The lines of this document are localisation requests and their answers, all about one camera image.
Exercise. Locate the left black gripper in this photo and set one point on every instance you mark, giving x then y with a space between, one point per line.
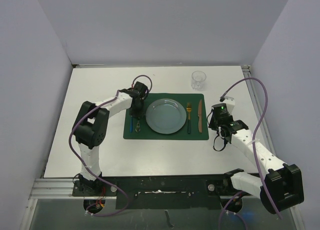
137 114

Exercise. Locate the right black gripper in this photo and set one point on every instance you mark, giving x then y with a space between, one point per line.
212 124

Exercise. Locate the blue plastic spoon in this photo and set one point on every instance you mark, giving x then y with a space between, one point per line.
131 124

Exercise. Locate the gold iridescent spoon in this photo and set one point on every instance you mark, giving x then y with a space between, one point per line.
138 126

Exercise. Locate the copper knife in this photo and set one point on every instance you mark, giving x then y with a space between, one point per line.
199 113

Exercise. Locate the teal round plate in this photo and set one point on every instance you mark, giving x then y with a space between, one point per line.
165 116

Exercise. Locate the dark green placemat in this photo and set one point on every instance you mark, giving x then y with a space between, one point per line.
146 133

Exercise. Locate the gold fork green handle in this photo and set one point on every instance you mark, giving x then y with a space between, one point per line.
189 110

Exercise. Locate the clear plastic cup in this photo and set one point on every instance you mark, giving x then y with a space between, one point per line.
198 80

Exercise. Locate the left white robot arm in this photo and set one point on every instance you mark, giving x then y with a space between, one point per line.
90 127

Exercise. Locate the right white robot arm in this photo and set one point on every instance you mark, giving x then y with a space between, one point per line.
278 185

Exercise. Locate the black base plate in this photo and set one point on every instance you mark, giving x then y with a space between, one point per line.
158 192

